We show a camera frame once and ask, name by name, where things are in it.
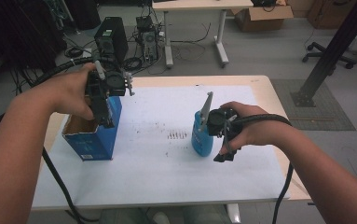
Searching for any black computer tower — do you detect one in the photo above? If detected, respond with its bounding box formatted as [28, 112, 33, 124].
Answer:
[93, 16, 130, 64]

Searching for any black metal stand post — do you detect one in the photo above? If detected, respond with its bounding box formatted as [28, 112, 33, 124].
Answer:
[290, 0, 357, 108]

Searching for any closed cardboard box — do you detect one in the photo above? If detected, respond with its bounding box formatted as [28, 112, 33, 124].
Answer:
[306, 0, 357, 31]

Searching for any small black cable coil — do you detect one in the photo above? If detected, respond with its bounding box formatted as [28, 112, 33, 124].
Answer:
[63, 46, 85, 59]

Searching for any person's right hand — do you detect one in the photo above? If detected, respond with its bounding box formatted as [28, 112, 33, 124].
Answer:
[218, 101, 289, 156]

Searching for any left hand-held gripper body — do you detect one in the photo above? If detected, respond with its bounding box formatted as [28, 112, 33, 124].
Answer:
[84, 60, 136, 108]

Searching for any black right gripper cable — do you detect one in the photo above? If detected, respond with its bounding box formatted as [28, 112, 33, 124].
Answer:
[228, 113, 295, 224]

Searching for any dark curtain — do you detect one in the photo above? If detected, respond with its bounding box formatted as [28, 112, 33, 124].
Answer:
[0, 0, 69, 73]

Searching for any white table leg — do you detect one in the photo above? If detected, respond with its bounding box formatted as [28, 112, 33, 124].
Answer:
[227, 203, 241, 224]

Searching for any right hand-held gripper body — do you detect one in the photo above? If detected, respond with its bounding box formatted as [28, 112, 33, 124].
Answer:
[199, 91, 240, 139]

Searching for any person's left hand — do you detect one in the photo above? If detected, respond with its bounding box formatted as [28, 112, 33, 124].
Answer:
[44, 63, 98, 121]

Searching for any grey floor mat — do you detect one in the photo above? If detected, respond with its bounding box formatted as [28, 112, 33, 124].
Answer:
[270, 78, 357, 132]

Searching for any white paper sheet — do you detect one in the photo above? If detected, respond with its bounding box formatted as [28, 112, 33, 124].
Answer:
[31, 85, 291, 209]

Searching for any white desk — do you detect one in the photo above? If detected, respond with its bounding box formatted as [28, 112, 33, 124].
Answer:
[151, 0, 254, 69]

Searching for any blue cardboard box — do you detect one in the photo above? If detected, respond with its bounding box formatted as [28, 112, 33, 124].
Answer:
[62, 95, 123, 161]

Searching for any open grey computer case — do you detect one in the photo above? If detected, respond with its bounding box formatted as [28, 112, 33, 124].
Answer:
[135, 15, 160, 63]

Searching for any blue plastic bottle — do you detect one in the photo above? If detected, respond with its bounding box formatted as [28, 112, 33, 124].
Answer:
[190, 110, 214, 158]

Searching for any open cardboard box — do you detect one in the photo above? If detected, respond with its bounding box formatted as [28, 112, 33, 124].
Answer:
[231, 4, 295, 33]

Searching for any black office chair base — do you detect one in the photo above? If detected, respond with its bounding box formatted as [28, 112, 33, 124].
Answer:
[301, 41, 357, 70]

